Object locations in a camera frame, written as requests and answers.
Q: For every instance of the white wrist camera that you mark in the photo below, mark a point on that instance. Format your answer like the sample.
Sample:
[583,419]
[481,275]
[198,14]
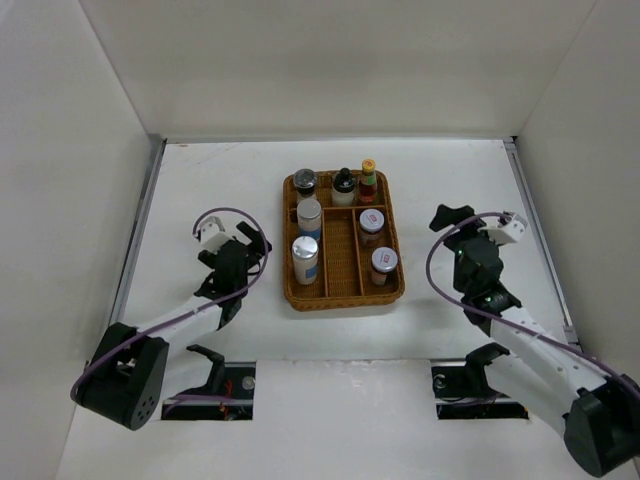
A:
[211,234]
[509,229]

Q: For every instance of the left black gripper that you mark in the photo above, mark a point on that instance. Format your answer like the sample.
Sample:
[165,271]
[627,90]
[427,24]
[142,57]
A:
[257,244]

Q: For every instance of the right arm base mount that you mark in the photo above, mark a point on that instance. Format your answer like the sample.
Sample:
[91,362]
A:
[462,392]

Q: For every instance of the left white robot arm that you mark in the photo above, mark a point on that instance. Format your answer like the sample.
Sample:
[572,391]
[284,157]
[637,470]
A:
[138,370]

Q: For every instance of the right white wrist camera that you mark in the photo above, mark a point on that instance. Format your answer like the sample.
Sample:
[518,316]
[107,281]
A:
[509,229]

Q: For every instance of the salt bottle black knob cap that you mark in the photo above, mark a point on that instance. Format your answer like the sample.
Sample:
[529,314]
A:
[343,188]

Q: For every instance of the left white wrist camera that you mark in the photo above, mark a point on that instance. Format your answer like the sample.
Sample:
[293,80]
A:
[211,234]

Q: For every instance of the short sauce jar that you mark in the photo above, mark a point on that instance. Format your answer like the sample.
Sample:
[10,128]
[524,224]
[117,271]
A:
[371,223]
[384,261]

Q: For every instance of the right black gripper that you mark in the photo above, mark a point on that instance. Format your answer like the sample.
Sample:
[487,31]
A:
[446,215]

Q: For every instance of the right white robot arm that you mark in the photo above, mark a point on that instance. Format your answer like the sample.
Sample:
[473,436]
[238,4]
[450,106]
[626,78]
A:
[594,409]

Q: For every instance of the yellow cap sauce bottle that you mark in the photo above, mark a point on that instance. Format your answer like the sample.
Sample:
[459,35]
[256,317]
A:
[367,189]

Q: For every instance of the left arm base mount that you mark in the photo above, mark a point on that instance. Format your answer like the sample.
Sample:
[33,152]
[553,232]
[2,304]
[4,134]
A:
[200,384]

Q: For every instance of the tall jar blue label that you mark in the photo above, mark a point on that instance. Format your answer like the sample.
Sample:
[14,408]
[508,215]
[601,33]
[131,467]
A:
[305,252]
[309,218]

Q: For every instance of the brown wicker divided basket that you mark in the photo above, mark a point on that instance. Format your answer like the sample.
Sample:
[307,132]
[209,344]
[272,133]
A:
[344,273]

